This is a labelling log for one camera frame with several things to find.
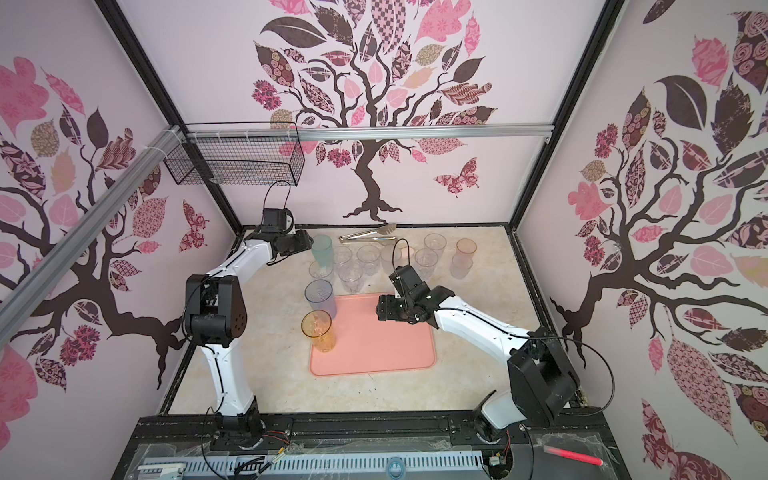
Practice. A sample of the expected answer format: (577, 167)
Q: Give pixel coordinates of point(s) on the clear glass front left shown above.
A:
(321, 272)

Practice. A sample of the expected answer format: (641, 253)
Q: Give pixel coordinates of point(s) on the metal tongs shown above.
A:
(382, 234)

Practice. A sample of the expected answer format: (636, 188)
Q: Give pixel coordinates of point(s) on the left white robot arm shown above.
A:
(215, 316)

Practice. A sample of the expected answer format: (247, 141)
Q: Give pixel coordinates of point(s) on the pink marker pen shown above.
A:
(574, 456)

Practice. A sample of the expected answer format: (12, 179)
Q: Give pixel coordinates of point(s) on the white slotted cable duct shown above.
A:
(406, 465)

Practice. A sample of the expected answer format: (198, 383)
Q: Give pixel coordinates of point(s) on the clear faceted glass front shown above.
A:
(425, 262)

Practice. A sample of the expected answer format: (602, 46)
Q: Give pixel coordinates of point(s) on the blue tall cup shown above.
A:
(319, 293)

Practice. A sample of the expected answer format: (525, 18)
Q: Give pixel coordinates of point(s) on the clear faceted glass rear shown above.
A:
(435, 242)

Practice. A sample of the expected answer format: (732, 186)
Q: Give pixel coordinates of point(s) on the clear glass front centre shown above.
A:
(352, 276)

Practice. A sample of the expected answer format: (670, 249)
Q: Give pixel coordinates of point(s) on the aluminium rail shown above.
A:
(24, 299)
(372, 132)

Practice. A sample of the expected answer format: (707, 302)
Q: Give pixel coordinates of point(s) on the yellow amber glass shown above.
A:
(317, 326)

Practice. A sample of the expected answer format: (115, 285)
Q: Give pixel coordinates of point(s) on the aluminium rail back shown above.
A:
(372, 132)

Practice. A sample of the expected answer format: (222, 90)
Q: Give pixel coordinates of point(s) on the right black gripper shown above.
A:
(386, 308)

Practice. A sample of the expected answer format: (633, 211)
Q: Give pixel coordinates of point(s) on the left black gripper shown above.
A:
(303, 242)

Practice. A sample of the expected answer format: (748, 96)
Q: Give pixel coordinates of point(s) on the pink tray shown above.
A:
(365, 345)

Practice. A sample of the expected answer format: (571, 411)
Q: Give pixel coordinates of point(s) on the aluminium rail left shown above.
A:
(24, 299)

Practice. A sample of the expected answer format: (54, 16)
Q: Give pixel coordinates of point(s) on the clear faceted glass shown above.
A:
(435, 242)
(425, 262)

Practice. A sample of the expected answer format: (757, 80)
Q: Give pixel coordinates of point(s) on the green tall cup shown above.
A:
(322, 250)

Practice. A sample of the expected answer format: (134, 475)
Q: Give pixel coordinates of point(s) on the black wire basket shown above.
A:
(238, 154)

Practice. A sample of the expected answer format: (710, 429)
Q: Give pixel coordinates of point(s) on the pink transparent cup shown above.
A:
(466, 246)

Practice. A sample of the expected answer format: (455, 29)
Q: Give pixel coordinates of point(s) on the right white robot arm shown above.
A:
(542, 379)

